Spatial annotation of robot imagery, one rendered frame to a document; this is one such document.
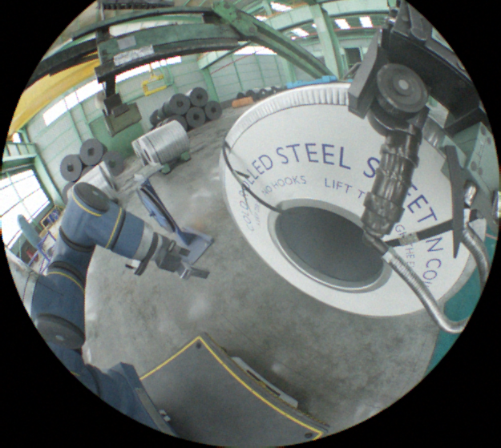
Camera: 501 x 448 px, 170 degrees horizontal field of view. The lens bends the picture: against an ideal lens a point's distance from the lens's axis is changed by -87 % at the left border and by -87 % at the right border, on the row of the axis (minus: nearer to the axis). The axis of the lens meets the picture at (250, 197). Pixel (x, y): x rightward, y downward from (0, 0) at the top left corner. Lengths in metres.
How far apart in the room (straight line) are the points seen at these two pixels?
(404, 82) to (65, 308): 0.54
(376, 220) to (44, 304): 0.51
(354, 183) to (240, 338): 1.32
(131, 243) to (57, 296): 0.21
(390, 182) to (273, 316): 1.32
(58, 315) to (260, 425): 1.00
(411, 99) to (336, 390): 1.44
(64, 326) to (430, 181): 0.70
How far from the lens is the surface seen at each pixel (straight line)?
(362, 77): 0.20
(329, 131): 0.39
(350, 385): 1.45
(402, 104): 0.20
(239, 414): 1.14
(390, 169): 0.22
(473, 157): 0.21
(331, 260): 1.00
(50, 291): 0.38
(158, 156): 5.00
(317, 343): 1.38
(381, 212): 0.22
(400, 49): 0.24
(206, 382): 1.17
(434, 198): 0.44
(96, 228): 0.39
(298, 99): 0.40
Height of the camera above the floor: 1.38
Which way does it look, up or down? 34 degrees down
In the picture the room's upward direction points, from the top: 18 degrees counter-clockwise
